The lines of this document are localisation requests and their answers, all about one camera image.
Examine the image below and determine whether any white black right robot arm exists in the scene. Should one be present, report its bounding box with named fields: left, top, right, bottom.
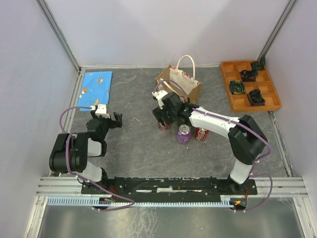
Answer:
left=152, top=90, right=269, bottom=194

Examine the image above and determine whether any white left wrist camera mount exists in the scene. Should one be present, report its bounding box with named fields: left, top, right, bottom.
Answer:
left=95, top=104, right=110, bottom=118

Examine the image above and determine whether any black rolled tie front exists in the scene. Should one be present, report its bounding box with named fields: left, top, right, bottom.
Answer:
left=248, top=89, right=265, bottom=106

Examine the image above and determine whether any burlap canvas tote bag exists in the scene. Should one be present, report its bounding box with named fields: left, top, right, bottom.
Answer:
left=154, top=55, right=202, bottom=104

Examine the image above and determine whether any purple Fanta can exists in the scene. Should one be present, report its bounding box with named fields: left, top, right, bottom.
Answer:
left=177, top=124, right=191, bottom=144

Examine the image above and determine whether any dark rolled tie corner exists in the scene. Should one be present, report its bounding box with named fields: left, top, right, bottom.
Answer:
left=250, top=56, right=266, bottom=71

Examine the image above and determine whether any red Coke can back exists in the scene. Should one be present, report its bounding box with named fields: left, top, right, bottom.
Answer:
left=158, top=123, right=170, bottom=131

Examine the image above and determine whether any light blue slotted cable duct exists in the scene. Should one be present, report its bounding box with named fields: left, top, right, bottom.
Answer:
left=47, top=195, right=235, bottom=207

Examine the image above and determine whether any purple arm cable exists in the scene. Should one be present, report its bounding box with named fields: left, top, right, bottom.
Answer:
left=60, top=106, right=136, bottom=212
left=153, top=79, right=274, bottom=213

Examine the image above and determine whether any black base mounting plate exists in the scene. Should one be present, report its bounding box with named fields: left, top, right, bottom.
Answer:
left=81, top=176, right=258, bottom=202

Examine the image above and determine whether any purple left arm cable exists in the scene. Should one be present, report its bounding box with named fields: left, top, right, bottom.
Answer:
left=60, top=106, right=136, bottom=212

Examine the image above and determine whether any blue patterned cloth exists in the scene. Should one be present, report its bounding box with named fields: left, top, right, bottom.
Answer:
left=77, top=71, right=112, bottom=107

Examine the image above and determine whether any red coke can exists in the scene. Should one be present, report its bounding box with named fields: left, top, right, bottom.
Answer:
left=158, top=123, right=170, bottom=131
left=195, top=127, right=209, bottom=141

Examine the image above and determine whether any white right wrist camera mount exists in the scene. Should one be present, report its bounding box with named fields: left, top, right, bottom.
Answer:
left=152, top=90, right=168, bottom=109

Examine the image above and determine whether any aluminium frame rail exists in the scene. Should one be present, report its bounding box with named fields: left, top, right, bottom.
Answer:
left=36, top=177, right=110, bottom=197

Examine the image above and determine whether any blue yellow rolled tie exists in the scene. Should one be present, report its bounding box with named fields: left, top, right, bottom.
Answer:
left=229, top=80, right=246, bottom=95

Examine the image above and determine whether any black rolled belt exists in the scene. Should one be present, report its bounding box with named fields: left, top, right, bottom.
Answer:
left=240, top=70, right=258, bottom=82

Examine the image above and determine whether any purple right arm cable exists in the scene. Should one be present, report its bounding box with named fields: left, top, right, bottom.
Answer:
left=153, top=79, right=274, bottom=213

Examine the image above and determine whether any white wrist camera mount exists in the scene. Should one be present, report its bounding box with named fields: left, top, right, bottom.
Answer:
left=95, top=104, right=110, bottom=118
left=152, top=90, right=168, bottom=109

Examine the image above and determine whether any orange wooden divided tray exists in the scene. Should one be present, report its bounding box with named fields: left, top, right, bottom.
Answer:
left=220, top=61, right=282, bottom=112

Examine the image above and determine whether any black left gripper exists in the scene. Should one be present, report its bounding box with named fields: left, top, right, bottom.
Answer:
left=91, top=110, right=122, bottom=140

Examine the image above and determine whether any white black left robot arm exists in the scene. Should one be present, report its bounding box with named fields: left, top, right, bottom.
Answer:
left=49, top=112, right=122, bottom=193

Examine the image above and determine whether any red Coke can front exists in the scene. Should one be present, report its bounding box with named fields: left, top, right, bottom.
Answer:
left=195, top=127, right=209, bottom=141

